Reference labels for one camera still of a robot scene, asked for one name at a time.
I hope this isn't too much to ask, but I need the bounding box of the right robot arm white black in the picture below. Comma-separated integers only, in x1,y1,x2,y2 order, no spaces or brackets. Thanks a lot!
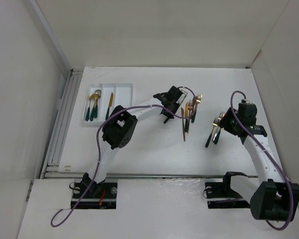
219,100,299,222

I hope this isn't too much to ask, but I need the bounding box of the silver spoon thin handle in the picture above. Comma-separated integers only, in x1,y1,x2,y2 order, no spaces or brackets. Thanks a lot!
94,90,102,96

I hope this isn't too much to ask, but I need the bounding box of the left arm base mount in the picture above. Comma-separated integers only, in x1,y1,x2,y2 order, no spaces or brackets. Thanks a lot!
69,177,118,210

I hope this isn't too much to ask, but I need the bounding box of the gold knife green handle short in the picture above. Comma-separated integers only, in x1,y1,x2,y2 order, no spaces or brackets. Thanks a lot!
184,103,189,133

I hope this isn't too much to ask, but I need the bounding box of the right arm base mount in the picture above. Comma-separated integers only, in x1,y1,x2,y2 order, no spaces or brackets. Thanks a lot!
203,171,250,209

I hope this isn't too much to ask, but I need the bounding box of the gold spoon green handle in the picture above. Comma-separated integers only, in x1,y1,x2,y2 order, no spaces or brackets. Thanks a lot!
91,90,102,119
85,94,95,121
90,93,99,121

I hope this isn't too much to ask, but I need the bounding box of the aluminium rail frame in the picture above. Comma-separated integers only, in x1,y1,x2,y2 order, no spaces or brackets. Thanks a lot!
38,68,83,179

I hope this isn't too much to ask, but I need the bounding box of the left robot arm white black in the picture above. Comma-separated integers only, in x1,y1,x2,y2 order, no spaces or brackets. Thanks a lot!
82,86,187,198

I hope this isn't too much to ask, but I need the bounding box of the white divided utensil tray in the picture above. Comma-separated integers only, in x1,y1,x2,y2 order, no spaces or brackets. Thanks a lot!
82,83,133,127

